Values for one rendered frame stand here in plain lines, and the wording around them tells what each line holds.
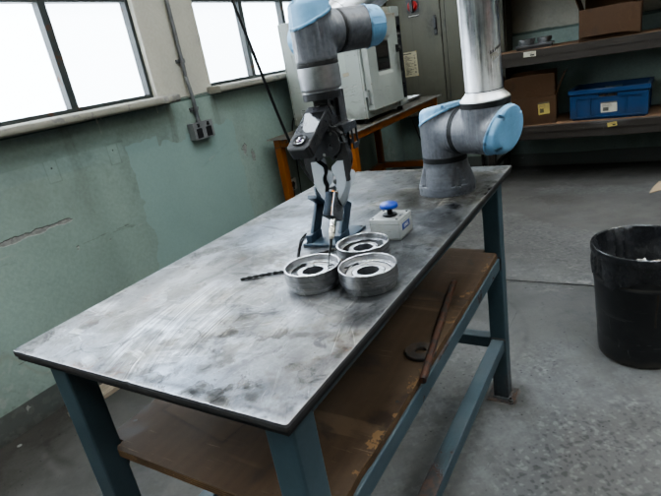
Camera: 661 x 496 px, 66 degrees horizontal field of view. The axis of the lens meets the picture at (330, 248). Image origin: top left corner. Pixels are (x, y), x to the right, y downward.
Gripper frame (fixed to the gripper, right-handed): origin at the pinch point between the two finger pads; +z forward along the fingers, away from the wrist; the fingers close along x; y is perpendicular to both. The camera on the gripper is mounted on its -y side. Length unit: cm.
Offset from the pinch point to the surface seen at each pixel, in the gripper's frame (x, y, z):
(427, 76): 98, 376, 4
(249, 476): 6, -34, 38
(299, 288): 1.5, -15.0, 11.5
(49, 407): 157, 11, 90
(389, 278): -14.0, -10.8, 10.4
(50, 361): 34, -43, 13
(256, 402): -7.8, -42.3, 13.1
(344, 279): -7.0, -13.4, 9.8
